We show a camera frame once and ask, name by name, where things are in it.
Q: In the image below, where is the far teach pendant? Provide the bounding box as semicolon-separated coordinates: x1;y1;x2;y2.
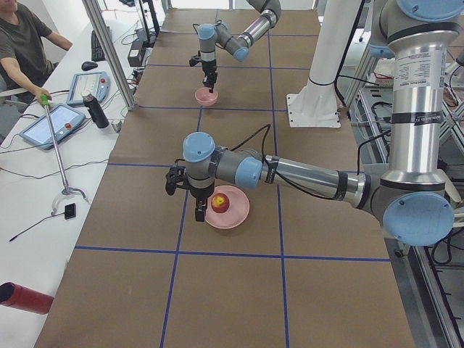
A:
66;72;110;107

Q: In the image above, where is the white camera mast base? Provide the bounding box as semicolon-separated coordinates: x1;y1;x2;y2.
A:
286;0;364;128

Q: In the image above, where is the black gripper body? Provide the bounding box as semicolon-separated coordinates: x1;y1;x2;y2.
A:
189;183;215;202
202;62;218;76

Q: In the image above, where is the seated person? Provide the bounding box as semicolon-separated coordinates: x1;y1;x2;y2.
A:
1;1;73;104

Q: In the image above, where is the red apple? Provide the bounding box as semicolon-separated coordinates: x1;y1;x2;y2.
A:
211;193;230;214

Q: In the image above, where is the near teach pendant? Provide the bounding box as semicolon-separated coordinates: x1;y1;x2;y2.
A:
18;102;86;152

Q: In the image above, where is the aluminium frame post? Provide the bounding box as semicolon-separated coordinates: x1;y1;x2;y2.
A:
82;0;136;111

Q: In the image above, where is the black water bottle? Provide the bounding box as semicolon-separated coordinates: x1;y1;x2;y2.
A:
82;94;109;129

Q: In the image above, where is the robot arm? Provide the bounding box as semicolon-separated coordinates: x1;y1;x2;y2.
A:
165;1;463;246
188;0;281;93

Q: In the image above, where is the pink plate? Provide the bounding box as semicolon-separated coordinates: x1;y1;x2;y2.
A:
205;186;250;229

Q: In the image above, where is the black keyboard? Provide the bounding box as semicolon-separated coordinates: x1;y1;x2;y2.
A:
91;30;105;62

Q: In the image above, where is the teach pendant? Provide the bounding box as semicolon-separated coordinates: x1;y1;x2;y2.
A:
18;102;86;152
66;72;110;107

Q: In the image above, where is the red bottle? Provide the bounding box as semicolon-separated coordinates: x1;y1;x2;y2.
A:
1;282;54;315

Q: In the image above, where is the black power adapter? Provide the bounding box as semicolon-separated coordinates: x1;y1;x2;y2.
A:
128;40;146;67

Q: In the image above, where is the green handled grabber tool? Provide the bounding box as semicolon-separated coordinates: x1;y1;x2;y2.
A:
39;94;91;216

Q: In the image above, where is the small black device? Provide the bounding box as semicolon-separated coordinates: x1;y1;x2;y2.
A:
64;203;77;220

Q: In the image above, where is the pink bowl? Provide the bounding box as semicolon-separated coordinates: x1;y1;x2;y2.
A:
194;87;218;107

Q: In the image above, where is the black computer mouse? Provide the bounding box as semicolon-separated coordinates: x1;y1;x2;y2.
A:
81;61;98;72

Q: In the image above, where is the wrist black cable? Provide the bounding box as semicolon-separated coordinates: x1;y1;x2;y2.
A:
230;123;392;200

